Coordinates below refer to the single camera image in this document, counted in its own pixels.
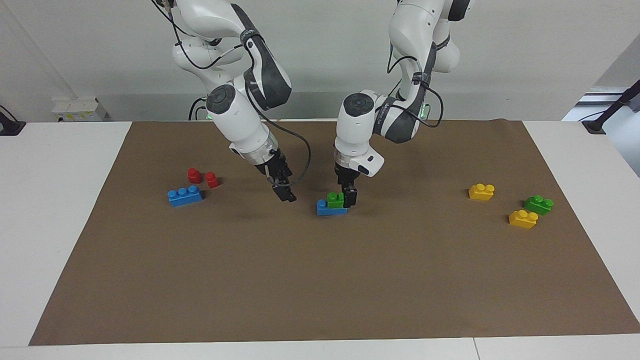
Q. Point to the black table clamp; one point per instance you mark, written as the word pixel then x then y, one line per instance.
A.
pixel 10 125

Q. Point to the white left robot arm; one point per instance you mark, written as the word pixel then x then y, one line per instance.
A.
pixel 400 30

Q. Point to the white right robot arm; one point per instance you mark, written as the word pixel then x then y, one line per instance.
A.
pixel 240 120

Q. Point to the brown table mat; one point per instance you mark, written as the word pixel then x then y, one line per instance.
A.
pixel 320 280

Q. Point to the white power socket box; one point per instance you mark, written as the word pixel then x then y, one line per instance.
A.
pixel 80 109

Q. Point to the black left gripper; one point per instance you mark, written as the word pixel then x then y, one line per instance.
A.
pixel 347 179

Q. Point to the blue three-stud toy block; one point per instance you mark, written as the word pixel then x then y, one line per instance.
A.
pixel 185 197
pixel 330 211

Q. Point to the black stand with clamp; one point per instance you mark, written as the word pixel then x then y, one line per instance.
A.
pixel 617 105

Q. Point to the green two-stud toy block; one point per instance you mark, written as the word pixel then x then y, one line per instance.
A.
pixel 335 201
pixel 538 205

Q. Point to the red small toy block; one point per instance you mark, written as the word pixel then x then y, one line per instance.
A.
pixel 212 180
pixel 194 176

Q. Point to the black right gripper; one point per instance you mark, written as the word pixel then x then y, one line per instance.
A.
pixel 276 170

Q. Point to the yellow two-stud toy block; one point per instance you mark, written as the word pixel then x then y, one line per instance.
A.
pixel 481 193
pixel 522 220

